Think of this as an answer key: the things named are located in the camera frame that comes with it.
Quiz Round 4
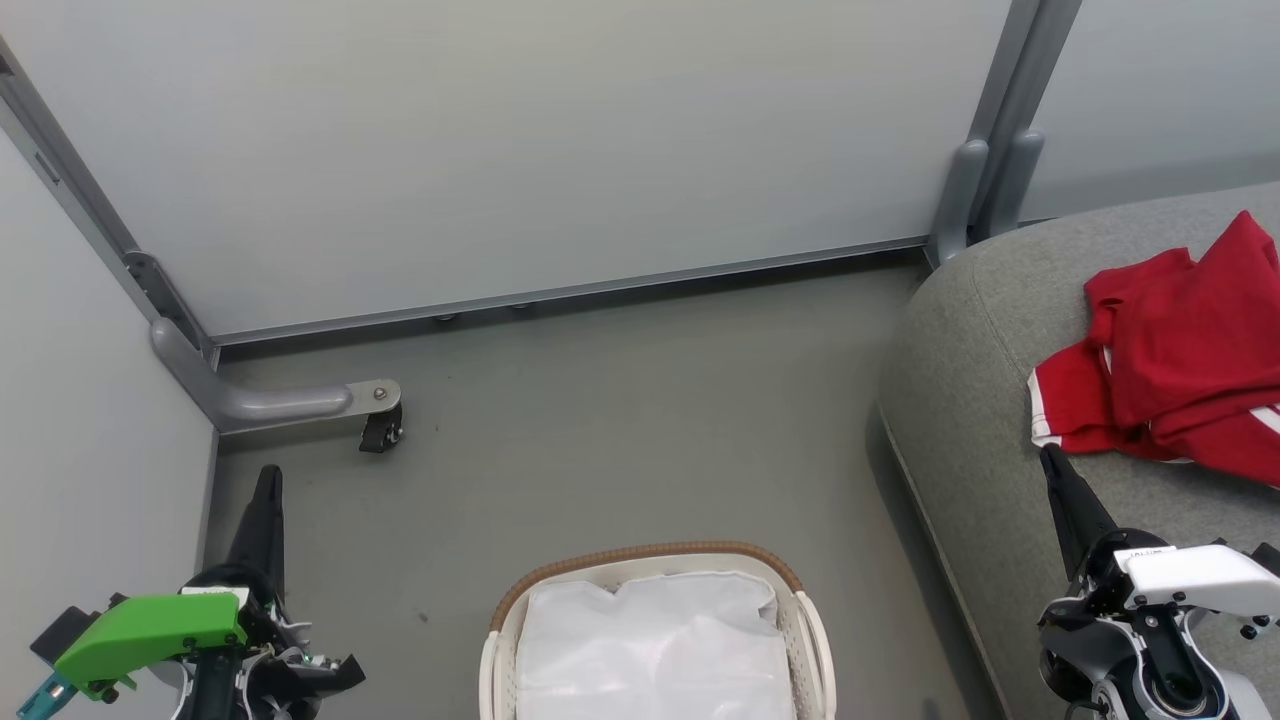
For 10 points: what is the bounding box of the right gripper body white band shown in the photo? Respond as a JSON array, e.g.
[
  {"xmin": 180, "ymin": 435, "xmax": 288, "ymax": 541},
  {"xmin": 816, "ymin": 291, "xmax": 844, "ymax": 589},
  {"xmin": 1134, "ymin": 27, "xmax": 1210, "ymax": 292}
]
[{"xmin": 1038, "ymin": 533, "xmax": 1280, "ymax": 666}]

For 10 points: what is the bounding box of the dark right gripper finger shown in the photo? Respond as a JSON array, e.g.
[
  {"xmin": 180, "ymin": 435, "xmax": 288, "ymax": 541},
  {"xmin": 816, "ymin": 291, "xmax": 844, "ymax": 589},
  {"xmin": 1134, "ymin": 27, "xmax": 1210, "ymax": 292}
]
[
  {"xmin": 1213, "ymin": 539, "xmax": 1280, "ymax": 580},
  {"xmin": 1039, "ymin": 444, "xmax": 1118, "ymax": 583}
]

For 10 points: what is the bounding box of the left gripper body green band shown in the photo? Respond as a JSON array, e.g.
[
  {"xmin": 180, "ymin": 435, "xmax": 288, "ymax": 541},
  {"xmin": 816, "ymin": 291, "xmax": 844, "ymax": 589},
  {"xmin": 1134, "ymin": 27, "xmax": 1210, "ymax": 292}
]
[{"xmin": 55, "ymin": 565, "xmax": 303, "ymax": 701}]

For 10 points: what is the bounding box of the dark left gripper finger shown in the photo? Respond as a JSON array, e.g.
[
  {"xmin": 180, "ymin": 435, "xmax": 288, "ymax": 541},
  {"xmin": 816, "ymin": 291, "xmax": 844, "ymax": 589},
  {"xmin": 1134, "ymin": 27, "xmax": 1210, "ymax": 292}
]
[
  {"xmin": 290, "ymin": 654, "xmax": 367, "ymax": 699},
  {"xmin": 228, "ymin": 464, "xmax": 287, "ymax": 607}
]

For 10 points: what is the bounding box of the red and white sports jersey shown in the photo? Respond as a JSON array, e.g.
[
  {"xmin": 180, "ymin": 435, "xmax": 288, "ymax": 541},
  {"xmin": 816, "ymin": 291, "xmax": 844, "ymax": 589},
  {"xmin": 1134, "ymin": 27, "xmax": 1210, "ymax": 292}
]
[{"xmin": 1028, "ymin": 209, "xmax": 1280, "ymax": 489}]

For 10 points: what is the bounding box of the white laundry basket brown rim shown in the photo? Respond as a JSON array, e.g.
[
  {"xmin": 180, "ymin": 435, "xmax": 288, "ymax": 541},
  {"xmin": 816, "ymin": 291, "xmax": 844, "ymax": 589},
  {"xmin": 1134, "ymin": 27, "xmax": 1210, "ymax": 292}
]
[{"xmin": 479, "ymin": 540, "xmax": 838, "ymax": 720}]

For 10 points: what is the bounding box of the white cloth basket liner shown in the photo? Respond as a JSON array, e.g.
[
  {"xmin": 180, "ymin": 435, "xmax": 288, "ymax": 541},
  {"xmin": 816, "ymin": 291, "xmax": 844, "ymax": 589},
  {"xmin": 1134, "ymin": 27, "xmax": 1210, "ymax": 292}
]
[{"xmin": 514, "ymin": 570, "xmax": 798, "ymax": 720}]

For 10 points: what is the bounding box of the grey partition foot bar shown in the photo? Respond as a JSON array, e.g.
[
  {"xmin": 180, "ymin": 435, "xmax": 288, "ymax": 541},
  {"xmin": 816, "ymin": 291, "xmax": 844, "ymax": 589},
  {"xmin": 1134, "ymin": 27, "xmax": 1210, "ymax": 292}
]
[{"xmin": 150, "ymin": 317, "xmax": 404, "ymax": 437}]

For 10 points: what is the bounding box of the grey fabric sofa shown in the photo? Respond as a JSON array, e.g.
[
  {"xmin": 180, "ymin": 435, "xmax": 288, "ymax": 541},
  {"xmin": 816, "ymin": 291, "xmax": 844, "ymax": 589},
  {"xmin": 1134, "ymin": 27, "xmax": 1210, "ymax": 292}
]
[{"xmin": 877, "ymin": 180, "xmax": 1280, "ymax": 720}]

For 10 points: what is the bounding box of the black caster wheel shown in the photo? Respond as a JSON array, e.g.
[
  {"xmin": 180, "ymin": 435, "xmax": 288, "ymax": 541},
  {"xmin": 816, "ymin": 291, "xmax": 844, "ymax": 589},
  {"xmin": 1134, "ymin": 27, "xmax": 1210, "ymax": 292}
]
[{"xmin": 359, "ymin": 403, "xmax": 405, "ymax": 455}]

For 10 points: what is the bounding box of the black cable teal plug left arm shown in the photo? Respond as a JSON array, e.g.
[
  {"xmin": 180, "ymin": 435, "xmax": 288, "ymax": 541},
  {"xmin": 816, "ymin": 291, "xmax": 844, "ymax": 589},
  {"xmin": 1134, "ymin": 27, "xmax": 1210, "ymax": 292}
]
[{"xmin": 14, "ymin": 668, "xmax": 79, "ymax": 717}]

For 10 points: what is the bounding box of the grey slanted partition frame post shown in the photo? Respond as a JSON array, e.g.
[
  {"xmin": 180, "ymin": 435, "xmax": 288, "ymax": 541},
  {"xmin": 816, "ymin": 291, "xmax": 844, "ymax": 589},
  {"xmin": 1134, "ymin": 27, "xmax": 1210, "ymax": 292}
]
[{"xmin": 0, "ymin": 38, "xmax": 219, "ymax": 366}]

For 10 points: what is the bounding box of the grey partition bottom rail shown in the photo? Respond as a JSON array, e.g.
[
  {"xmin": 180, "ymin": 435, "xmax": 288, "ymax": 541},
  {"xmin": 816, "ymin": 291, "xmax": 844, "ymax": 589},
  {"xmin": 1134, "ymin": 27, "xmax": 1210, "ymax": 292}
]
[{"xmin": 212, "ymin": 236, "xmax": 933, "ymax": 348}]

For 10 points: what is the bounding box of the grey upright partition frame post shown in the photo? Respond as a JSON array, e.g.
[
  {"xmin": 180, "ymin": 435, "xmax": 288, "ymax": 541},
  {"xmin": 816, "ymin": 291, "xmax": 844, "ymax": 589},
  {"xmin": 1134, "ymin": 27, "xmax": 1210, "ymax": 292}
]
[{"xmin": 965, "ymin": 0, "xmax": 1084, "ymax": 241}]

